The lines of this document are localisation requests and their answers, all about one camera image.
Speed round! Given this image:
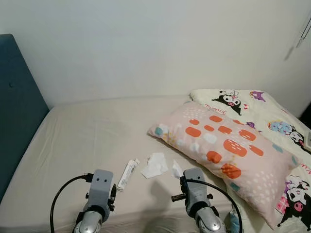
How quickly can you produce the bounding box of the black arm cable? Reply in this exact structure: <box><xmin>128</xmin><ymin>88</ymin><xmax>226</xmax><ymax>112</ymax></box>
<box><xmin>50</xmin><ymin>173</ymin><xmax>94</xmax><ymax>233</ymax></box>
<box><xmin>187</xmin><ymin>179</ymin><xmax>243</xmax><ymax>233</ymax></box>

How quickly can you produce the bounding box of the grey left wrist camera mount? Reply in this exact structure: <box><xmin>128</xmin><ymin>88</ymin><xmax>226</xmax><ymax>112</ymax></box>
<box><xmin>89</xmin><ymin>169</ymin><xmax>114</xmax><ymax>210</ymax></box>

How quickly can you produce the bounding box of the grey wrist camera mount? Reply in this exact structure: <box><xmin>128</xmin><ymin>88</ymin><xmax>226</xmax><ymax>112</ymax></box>
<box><xmin>89</xmin><ymin>169</ymin><xmax>114</xmax><ymax>210</ymax></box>
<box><xmin>183</xmin><ymin>168</ymin><xmax>208</xmax><ymax>204</ymax></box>

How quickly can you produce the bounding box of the pink pillow with orange blobs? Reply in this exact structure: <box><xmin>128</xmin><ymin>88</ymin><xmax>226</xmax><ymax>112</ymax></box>
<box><xmin>147</xmin><ymin>101</ymin><xmax>300</xmax><ymax>230</ymax></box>

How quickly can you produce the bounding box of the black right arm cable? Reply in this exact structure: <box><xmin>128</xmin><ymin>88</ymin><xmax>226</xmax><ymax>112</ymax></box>
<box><xmin>187</xmin><ymin>179</ymin><xmax>243</xmax><ymax>233</ymax></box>

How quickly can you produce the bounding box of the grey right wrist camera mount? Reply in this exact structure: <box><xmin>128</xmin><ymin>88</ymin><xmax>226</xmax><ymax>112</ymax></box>
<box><xmin>183</xmin><ymin>168</ymin><xmax>208</xmax><ymax>204</ymax></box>

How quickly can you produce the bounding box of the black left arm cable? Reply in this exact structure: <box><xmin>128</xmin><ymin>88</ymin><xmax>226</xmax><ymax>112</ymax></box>
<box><xmin>50</xmin><ymin>173</ymin><xmax>94</xmax><ymax>233</ymax></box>

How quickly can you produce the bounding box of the small white tissue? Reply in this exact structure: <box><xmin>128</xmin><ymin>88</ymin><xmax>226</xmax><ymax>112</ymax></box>
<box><xmin>171</xmin><ymin>160</ymin><xmax>184</xmax><ymax>179</ymax></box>

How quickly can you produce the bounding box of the cream cartoon print blanket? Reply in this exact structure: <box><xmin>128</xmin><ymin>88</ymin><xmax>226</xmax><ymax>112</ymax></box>
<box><xmin>190</xmin><ymin>89</ymin><xmax>311</xmax><ymax>233</ymax></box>

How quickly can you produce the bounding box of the large white tissue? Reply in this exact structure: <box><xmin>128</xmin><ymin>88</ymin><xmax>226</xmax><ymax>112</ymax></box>
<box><xmin>141</xmin><ymin>152</ymin><xmax>169</xmax><ymax>179</ymax></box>

